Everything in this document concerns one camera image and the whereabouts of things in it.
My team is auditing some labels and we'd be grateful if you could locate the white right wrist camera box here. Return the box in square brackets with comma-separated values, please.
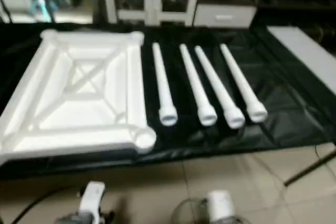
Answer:
[207, 190, 235, 222]

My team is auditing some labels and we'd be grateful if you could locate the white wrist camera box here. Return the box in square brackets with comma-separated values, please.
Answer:
[207, 190, 235, 222]
[79, 181, 107, 219]

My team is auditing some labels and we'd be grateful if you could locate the black tripod leg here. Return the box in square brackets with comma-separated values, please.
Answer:
[283, 150, 336, 187]

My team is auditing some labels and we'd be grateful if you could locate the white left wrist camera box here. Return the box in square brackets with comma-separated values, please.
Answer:
[79, 181, 107, 219]

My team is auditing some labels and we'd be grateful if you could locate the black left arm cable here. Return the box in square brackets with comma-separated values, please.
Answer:
[10, 186, 80, 224]

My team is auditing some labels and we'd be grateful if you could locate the black work mat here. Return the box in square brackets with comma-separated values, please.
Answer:
[0, 22, 336, 180]

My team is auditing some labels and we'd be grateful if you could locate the white drawer unit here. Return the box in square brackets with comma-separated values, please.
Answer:
[193, 2, 258, 29]

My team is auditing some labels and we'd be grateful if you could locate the white plastic table leg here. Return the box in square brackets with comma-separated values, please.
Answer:
[218, 44, 269, 124]
[178, 44, 218, 127]
[194, 45, 246, 130]
[151, 42, 179, 127]

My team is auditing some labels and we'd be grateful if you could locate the white plastic table top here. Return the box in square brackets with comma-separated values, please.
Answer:
[0, 29, 158, 166]

